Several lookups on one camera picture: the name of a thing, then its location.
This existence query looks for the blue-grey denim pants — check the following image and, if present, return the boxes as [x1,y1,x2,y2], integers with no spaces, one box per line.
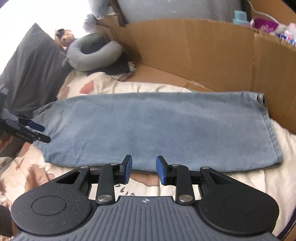
[34,91,283,172]

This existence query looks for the person's left hand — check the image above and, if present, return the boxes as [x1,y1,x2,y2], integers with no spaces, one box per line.
[0,135,13,152]

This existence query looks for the dark grey pillow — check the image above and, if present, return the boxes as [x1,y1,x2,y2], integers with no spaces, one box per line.
[1,24,72,117]

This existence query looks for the grey U-shaped neck pillow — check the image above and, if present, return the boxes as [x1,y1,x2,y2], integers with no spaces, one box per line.
[65,33,123,72]

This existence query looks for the brown teddy bear toy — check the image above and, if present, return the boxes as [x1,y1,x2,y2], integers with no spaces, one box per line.
[55,29,76,50]

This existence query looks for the black cloth under neck pillow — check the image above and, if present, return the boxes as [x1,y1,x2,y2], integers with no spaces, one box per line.
[86,53,136,76]

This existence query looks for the brown cardboard sheet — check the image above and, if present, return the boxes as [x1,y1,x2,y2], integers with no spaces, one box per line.
[96,16,296,133]

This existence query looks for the grey-blue appliance cabinet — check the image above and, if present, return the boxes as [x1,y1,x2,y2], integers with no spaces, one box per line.
[118,0,242,24]

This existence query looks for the white laundry detergent bottle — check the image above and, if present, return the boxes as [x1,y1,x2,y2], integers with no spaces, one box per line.
[232,10,250,26]

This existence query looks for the pink white refill pouch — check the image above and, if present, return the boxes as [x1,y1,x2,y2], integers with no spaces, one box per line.
[250,17,296,46]

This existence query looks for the white power cable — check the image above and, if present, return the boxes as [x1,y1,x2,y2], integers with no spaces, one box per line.
[246,0,282,24]

